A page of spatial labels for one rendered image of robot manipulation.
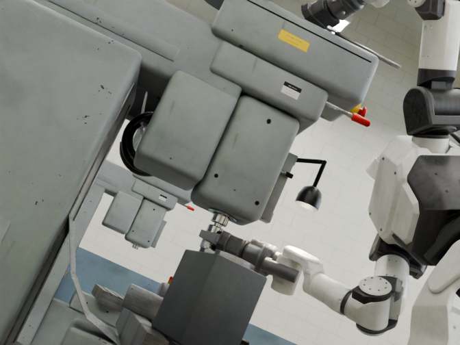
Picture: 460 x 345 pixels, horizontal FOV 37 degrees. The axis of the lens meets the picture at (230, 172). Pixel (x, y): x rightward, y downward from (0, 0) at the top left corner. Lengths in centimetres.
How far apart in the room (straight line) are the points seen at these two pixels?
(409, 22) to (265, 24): 804
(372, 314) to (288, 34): 78
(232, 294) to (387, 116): 810
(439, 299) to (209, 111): 76
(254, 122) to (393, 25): 799
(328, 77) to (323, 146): 706
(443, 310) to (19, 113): 105
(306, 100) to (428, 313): 68
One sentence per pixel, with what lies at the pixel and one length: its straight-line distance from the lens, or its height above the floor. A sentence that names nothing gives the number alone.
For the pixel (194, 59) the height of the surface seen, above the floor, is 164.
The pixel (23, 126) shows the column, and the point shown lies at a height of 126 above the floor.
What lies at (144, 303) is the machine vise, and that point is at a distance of 197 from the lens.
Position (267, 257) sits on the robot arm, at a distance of 183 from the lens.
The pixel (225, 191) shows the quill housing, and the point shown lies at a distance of 182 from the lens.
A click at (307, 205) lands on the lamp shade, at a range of 203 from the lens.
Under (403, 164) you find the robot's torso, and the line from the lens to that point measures 170.
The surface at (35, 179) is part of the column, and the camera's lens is 167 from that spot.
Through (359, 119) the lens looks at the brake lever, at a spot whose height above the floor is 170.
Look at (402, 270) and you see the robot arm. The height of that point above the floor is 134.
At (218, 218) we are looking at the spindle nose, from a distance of 189.
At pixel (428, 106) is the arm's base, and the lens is 171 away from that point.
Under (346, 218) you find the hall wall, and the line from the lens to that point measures 895.
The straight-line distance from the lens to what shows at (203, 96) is 184.
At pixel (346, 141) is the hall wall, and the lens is 909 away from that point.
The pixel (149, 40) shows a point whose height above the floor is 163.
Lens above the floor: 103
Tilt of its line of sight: 12 degrees up
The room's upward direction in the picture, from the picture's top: 24 degrees clockwise
